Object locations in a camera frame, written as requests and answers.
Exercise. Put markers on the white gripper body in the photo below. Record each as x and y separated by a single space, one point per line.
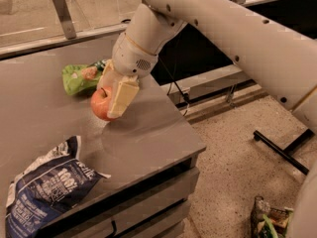
131 59

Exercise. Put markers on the metal railing bracket left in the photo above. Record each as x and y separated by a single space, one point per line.
64 17

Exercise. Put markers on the blue chip bag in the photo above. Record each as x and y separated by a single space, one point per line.
49 187

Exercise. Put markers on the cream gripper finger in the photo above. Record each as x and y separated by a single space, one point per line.
108 75
124 92

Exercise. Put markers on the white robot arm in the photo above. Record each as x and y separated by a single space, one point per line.
282 61

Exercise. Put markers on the wire basket with snacks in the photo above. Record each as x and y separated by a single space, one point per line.
268 221

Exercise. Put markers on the grey drawer cabinet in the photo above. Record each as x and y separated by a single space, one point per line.
152 208

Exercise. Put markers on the red apple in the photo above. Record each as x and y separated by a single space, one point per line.
100 103

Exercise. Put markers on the green chip bag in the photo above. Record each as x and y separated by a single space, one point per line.
79 77

